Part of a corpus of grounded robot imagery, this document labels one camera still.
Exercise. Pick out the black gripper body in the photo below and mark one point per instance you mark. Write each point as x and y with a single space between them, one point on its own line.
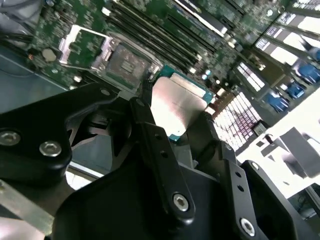
112 212

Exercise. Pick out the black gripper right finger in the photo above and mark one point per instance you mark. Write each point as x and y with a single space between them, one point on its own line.
265 197

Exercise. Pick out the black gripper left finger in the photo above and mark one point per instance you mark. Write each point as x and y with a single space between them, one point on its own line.
37 130

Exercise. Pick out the silver CPU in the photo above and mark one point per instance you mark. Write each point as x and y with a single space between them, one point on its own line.
175 100

